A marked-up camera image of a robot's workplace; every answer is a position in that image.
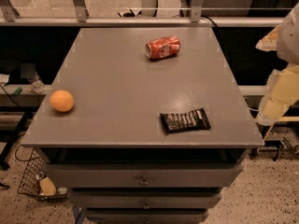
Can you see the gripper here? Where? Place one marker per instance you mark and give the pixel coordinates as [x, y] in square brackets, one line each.
[290, 37]

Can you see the black rxbar chocolate bar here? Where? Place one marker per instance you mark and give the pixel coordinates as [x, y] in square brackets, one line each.
[194, 120]

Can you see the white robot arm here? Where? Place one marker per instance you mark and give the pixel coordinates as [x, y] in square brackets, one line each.
[288, 38]

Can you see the red coke can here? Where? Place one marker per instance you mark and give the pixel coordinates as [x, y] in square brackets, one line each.
[162, 47]

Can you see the yellow metal stand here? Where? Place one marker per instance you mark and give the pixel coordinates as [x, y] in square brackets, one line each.
[286, 130]

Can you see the grey drawer cabinet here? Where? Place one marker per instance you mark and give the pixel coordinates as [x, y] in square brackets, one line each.
[120, 93]

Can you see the orange fruit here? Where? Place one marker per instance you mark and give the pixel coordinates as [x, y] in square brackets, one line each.
[62, 101]

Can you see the clear plastic bottle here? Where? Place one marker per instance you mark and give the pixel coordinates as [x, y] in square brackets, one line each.
[37, 84]

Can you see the top grey drawer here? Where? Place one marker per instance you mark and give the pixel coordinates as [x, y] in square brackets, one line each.
[142, 175]

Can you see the grey drawer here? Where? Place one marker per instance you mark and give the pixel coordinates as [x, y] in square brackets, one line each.
[158, 216]
[145, 199]
[142, 175]

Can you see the middle grey drawer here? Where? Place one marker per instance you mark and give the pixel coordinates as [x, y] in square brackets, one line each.
[145, 199]

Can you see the bottom grey drawer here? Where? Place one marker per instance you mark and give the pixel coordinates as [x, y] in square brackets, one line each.
[158, 216]

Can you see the yellow bottle in basket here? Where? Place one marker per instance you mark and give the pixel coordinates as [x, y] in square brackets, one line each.
[47, 188]

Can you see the wire mesh basket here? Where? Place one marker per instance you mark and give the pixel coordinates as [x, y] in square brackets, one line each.
[29, 185]

